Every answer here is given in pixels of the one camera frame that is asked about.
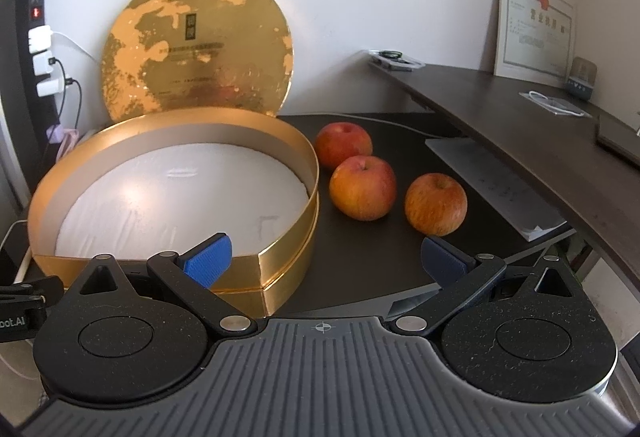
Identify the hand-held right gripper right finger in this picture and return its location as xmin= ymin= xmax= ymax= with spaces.
xmin=387 ymin=236 xmax=583 ymax=338

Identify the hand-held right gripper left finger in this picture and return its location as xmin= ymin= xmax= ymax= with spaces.
xmin=62 ymin=233 xmax=258 ymax=339

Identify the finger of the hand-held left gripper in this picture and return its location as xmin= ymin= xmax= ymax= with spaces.
xmin=0 ymin=278 xmax=65 ymax=303

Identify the yellow striped apple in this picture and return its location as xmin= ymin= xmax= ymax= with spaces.
xmin=404 ymin=173 xmax=469 ymax=237

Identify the gold gift box base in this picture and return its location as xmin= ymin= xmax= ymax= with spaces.
xmin=27 ymin=106 xmax=321 ymax=318

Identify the red orange apple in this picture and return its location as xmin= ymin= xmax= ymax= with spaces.
xmin=329 ymin=155 xmax=398 ymax=221

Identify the dark red apple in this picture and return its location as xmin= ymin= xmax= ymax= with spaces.
xmin=315 ymin=122 xmax=374 ymax=170

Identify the gold gift box lid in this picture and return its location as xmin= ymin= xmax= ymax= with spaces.
xmin=100 ymin=0 xmax=295 ymax=124

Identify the dark wooden desktop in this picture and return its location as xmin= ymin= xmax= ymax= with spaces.
xmin=215 ymin=112 xmax=576 ymax=318

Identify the smartphone in white case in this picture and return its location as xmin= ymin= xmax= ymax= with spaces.
xmin=0 ymin=218 xmax=36 ymax=288

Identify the stack of white papers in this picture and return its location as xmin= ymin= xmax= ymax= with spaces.
xmin=425 ymin=137 xmax=568 ymax=243

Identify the dark curved raised desk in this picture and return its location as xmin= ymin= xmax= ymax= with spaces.
xmin=370 ymin=59 xmax=640 ymax=293

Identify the grey cabinet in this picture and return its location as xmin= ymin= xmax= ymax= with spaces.
xmin=0 ymin=0 xmax=32 ymax=210

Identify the white charger plug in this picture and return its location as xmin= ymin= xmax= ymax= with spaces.
xmin=36 ymin=77 xmax=68 ymax=98
xmin=31 ymin=53 xmax=60 ymax=76
xmin=28 ymin=26 xmax=55 ymax=54

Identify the clear packet with glasses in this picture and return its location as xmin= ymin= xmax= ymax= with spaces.
xmin=369 ymin=48 xmax=426 ymax=72

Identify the dark notebook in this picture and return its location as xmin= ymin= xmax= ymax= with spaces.
xmin=595 ymin=113 xmax=640 ymax=162

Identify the small grey desk gadget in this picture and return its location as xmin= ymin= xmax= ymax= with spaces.
xmin=565 ymin=57 xmax=597 ymax=100

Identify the framed certificate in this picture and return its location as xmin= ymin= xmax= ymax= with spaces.
xmin=494 ymin=0 xmax=576 ymax=80

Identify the thin white cable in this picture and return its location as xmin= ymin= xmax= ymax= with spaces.
xmin=345 ymin=114 xmax=468 ymax=138

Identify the packet with white cable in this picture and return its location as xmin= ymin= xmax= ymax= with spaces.
xmin=517 ymin=89 xmax=593 ymax=118

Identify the black charger cable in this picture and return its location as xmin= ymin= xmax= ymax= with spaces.
xmin=49 ymin=58 xmax=70 ymax=128
xmin=65 ymin=78 xmax=84 ymax=130

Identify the white charger cable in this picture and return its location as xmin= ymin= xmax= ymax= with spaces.
xmin=51 ymin=32 xmax=102 ymax=64

